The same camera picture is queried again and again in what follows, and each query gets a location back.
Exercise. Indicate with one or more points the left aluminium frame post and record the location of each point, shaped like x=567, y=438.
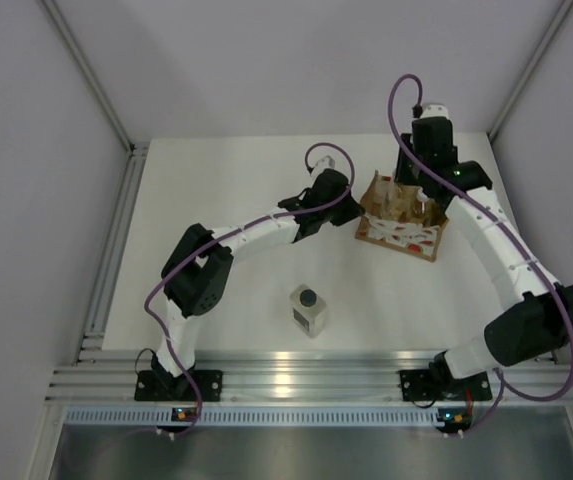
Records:
x=88, y=75

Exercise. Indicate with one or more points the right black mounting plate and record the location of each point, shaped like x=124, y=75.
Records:
x=419, y=386

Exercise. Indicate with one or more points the amber bottle white cap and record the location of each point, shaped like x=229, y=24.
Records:
x=424, y=211
x=398, y=202

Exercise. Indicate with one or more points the black mounting plate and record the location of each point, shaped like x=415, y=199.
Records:
x=208, y=384
x=419, y=386

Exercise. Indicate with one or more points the grey slotted cable duct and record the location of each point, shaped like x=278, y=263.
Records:
x=168, y=416

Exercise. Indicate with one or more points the clear square bottle black cap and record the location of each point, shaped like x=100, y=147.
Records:
x=309, y=310

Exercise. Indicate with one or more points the right aluminium frame post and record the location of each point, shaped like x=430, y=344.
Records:
x=544, y=41

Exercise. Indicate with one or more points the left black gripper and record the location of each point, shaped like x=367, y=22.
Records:
x=351, y=210

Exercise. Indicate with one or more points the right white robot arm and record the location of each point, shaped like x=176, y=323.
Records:
x=537, y=310

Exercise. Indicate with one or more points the aluminium frame post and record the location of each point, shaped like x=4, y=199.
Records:
x=88, y=75
x=544, y=41

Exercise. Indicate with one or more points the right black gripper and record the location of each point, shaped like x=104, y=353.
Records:
x=401, y=173

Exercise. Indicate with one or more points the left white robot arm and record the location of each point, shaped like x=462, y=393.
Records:
x=194, y=278

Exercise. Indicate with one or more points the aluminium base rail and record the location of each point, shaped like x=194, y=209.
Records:
x=249, y=377

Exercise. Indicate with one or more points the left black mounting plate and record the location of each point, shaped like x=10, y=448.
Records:
x=208, y=384

